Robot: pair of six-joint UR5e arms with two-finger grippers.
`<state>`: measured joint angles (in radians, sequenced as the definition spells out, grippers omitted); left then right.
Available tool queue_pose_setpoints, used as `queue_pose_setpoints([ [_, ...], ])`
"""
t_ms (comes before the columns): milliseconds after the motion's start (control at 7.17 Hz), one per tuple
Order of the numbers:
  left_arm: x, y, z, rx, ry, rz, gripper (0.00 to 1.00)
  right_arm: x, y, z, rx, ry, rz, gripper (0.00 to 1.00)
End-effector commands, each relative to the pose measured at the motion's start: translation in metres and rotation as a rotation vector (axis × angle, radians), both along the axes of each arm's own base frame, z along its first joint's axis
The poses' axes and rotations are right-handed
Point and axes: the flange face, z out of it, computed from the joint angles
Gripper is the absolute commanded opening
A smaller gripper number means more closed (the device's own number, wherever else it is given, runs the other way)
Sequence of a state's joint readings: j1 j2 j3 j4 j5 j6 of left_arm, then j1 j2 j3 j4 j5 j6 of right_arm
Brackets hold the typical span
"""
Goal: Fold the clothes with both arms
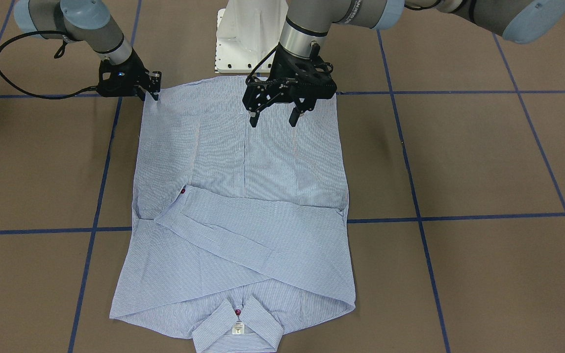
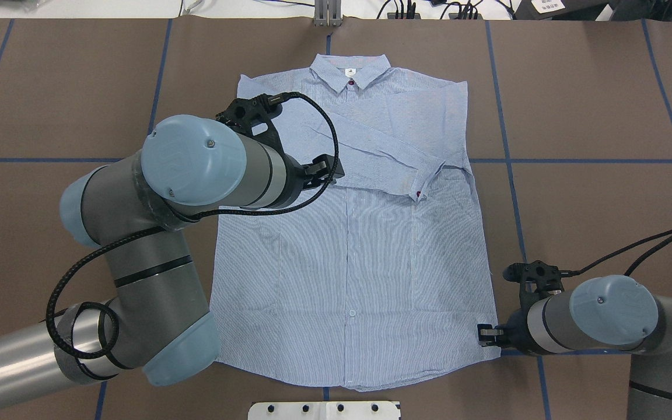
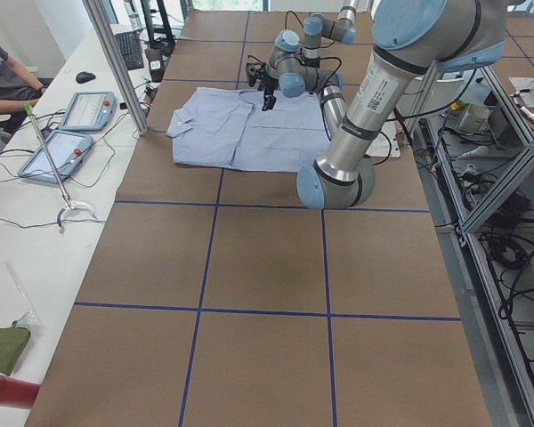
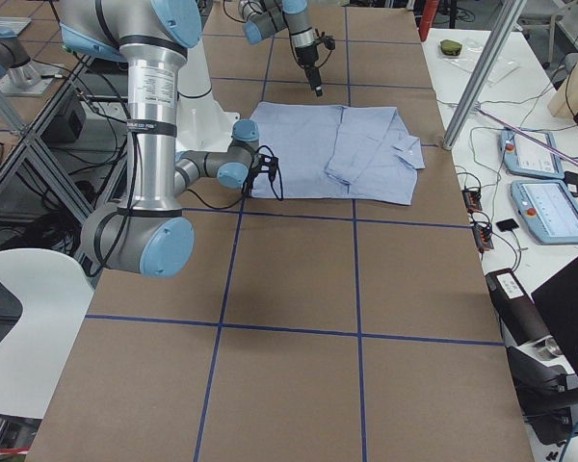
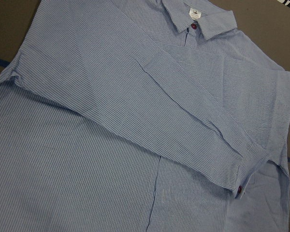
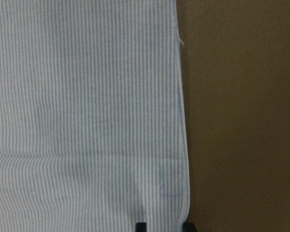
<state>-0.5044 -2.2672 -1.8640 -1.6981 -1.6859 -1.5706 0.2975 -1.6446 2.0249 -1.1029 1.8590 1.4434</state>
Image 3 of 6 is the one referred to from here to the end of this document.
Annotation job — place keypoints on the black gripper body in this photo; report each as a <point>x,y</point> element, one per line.
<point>269,85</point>

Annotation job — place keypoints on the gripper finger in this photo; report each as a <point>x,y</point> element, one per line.
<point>269,101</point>

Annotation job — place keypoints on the light blue striped dress shirt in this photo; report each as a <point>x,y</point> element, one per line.
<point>229,129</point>

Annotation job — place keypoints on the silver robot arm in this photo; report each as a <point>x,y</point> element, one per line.
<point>317,27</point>
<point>409,38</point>

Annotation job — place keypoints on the black keyboard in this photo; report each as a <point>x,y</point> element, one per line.
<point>129,46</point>

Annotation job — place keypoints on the upper blue teach pendant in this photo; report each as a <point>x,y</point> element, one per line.
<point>88,112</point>

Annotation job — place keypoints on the blue teach pendant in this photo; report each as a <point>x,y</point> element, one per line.
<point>67,150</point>
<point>88,112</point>

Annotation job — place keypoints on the black computer mouse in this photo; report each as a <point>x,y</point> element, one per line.
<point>84,77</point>

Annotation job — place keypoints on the lower blue teach pendant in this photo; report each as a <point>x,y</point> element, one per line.
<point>67,150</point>

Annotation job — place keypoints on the reacher grabber stick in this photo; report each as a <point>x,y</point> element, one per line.
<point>70,204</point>

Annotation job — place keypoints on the seated person in grey shirt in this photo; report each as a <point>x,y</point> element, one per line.
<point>18,87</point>

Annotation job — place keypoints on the clear plastic bag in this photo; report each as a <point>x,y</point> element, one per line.
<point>16,306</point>

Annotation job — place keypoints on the green cloth pouch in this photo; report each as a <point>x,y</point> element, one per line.
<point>13,341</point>

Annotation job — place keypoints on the red cylinder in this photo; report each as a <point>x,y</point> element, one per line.
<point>17,393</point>

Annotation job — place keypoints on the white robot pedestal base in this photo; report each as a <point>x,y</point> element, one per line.
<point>385,144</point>

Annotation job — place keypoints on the aluminium frame post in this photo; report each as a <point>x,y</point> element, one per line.
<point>103,30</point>

